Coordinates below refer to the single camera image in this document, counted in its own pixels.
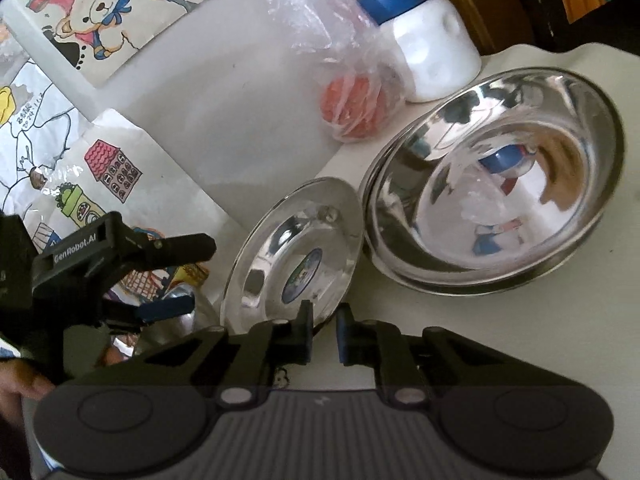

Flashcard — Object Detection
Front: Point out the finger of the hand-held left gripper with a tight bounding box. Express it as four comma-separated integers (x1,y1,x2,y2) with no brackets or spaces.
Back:
100,295,196,331
120,232,217,273

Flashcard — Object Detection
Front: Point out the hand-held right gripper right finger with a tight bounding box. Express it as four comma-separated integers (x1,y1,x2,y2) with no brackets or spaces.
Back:
336,308,561,403

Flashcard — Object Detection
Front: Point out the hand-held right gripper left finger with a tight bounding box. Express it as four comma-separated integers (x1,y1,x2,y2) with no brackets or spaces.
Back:
105,301,315,407

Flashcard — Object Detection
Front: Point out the small steel plate with sticker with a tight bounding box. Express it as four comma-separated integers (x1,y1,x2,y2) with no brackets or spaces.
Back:
220,177,364,336

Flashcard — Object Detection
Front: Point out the large steel bowl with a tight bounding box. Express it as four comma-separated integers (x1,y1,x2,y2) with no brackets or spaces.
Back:
360,70,626,295

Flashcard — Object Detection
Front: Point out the person's left hand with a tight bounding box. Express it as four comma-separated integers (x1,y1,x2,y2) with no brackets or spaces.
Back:
0,360,53,428

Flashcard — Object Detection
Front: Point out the colourful houses drawing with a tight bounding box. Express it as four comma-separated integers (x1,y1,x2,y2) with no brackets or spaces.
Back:
27,110,236,306

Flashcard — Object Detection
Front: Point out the outline pencil drawing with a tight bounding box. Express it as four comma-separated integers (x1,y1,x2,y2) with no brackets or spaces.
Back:
0,57,93,211

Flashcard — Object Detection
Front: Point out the white printed tablecloth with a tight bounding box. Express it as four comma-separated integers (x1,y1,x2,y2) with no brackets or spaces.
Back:
320,42,640,411

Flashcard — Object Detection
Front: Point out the red ball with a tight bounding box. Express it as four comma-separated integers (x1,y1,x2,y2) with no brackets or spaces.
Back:
322,75,393,141

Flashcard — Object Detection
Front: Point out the teddy bear drawing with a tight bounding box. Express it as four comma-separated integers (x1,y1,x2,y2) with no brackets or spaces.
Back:
10,0,251,86

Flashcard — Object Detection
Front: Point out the clear plastic bag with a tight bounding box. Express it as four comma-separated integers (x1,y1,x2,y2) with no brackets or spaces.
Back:
247,0,416,143

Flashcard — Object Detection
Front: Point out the white bottle with blue cap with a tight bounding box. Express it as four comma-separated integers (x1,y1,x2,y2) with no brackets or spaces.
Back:
347,0,483,103

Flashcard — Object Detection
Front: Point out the dark wooden furniture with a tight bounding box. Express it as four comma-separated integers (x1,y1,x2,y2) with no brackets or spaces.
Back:
440,0,640,56

